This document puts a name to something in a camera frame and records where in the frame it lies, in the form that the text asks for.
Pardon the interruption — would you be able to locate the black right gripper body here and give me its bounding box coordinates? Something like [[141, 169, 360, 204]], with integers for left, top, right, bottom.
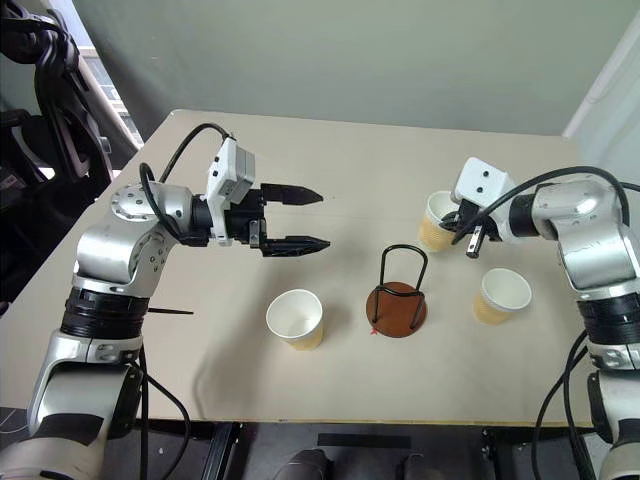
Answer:
[[455, 198, 502, 242]]

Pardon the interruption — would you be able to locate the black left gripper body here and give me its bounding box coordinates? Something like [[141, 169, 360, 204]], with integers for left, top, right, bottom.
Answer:
[[224, 187, 270, 251]]

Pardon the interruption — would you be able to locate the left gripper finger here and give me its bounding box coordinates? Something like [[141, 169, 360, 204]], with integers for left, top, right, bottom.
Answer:
[[259, 183, 324, 207], [262, 234, 332, 259]]

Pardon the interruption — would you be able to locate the tan paper cup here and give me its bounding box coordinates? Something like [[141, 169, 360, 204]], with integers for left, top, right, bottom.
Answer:
[[265, 288, 326, 353], [418, 190, 469, 254], [472, 267, 533, 327]]

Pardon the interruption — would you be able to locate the black office chair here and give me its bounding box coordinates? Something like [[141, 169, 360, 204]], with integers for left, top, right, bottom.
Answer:
[[0, 0, 144, 321]]

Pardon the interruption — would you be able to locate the black floor tape strip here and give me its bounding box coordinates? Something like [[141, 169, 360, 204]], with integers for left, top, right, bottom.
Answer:
[[316, 433, 413, 451]]

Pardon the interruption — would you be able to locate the black table leg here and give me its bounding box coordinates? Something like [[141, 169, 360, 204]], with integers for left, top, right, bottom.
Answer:
[[201, 422, 247, 480], [481, 426, 519, 480]]

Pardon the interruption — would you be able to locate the dark rounded shape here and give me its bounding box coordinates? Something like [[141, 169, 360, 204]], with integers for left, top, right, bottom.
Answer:
[[271, 448, 334, 480]]

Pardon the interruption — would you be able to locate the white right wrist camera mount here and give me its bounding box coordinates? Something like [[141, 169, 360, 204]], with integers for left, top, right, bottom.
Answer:
[[451, 156, 517, 212]]

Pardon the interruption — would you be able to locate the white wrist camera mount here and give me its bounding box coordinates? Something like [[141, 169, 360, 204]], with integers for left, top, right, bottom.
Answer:
[[451, 156, 517, 212], [201, 136, 257, 247]]

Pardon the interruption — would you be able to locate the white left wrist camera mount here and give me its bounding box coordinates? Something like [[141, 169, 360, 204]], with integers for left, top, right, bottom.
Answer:
[[201, 136, 257, 247]]

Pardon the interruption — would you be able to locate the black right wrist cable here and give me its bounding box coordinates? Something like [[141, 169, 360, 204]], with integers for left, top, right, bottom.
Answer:
[[450, 165, 632, 247]]

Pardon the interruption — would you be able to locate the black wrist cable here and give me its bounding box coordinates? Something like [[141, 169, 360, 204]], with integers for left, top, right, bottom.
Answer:
[[450, 165, 632, 247], [138, 122, 237, 248]]

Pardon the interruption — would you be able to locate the wire cup holder brown base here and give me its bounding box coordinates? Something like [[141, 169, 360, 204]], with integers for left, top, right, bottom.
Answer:
[[365, 243, 430, 340]]

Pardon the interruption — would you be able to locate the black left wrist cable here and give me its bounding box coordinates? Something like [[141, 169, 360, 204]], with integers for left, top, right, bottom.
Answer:
[[138, 122, 237, 248]]

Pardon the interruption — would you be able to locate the black right elbow cable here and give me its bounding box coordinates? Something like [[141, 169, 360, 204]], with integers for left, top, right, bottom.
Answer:
[[531, 329, 599, 480]]

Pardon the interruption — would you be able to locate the black elbow cable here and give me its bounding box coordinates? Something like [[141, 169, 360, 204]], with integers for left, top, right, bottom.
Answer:
[[133, 343, 194, 480], [531, 329, 599, 480]]

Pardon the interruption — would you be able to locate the beige slanted window frame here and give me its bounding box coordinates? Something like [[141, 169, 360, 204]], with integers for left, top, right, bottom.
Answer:
[[72, 29, 147, 151]]

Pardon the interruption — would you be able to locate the black left elbow cable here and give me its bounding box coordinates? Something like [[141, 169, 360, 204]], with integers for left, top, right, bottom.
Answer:
[[133, 343, 194, 480]]

